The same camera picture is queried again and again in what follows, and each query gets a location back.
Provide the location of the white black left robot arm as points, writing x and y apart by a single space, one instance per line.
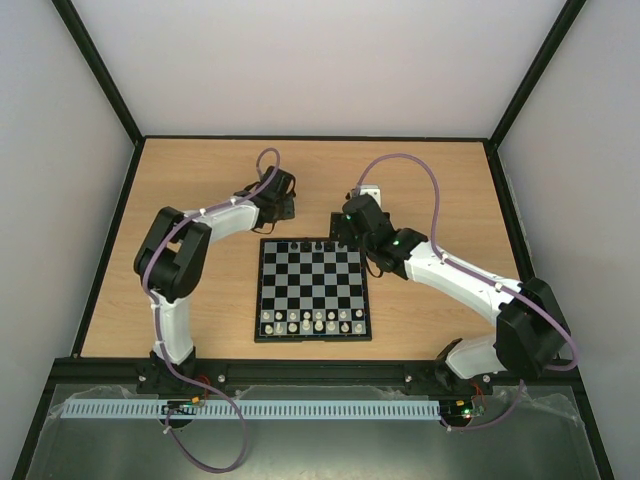
171 260

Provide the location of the black enclosure frame post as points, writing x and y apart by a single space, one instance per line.
545 54
90 53

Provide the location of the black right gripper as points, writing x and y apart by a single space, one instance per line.
339 226

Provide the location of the black enclosure frame post left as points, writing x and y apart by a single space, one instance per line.
90 53

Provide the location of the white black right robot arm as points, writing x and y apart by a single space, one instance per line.
529 327

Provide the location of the black and white chessboard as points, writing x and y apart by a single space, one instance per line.
296 281

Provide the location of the black aluminium rail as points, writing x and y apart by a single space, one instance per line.
149 377

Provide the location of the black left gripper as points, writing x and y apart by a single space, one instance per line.
290 210

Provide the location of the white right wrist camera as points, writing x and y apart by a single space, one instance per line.
368 189

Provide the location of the white cable duct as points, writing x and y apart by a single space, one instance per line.
253 409

